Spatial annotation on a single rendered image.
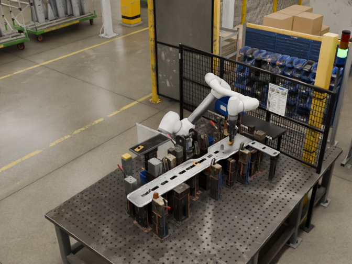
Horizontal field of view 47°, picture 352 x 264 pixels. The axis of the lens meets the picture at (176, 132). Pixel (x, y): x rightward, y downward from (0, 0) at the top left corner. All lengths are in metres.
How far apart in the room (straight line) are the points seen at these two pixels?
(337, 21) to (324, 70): 6.41
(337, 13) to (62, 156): 6.92
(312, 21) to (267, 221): 5.07
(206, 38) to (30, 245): 3.45
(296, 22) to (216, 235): 5.49
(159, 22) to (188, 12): 0.62
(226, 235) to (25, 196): 2.65
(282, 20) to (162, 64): 2.47
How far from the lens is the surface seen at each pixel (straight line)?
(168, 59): 6.36
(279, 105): 4.04
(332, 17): 10.12
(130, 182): 3.27
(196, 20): 5.81
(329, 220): 4.71
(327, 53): 3.68
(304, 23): 7.99
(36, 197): 5.06
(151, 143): 3.53
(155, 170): 3.38
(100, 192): 3.78
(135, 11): 11.19
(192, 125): 4.24
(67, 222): 3.55
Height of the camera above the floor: 3.03
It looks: 31 degrees down
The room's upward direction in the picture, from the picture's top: 1 degrees counter-clockwise
